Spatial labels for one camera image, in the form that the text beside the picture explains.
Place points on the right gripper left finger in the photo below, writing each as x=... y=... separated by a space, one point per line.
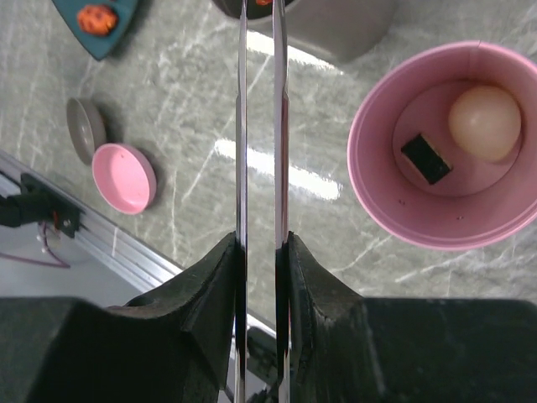
x=171 y=344

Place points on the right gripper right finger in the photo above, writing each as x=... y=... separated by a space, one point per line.
x=351 y=348

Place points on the sushi roll piece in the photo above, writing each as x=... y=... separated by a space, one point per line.
x=423 y=156

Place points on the white boiled egg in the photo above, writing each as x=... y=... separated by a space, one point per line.
x=485 y=121

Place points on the orange grilled meat piece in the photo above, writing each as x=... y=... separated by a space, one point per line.
x=97 y=19

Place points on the metal tongs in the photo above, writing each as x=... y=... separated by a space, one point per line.
x=274 y=165

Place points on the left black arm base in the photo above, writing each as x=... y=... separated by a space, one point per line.
x=38 y=202

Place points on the pink round lid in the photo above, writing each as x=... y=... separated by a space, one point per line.
x=124 y=177

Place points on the pink cylindrical container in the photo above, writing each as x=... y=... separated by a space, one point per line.
x=479 y=202

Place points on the grey round lid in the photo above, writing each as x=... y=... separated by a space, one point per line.
x=86 y=128

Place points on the grey cylindrical container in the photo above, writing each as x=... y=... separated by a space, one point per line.
x=337 y=31

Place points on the aluminium rail frame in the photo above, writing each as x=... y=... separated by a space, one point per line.
x=102 y=263

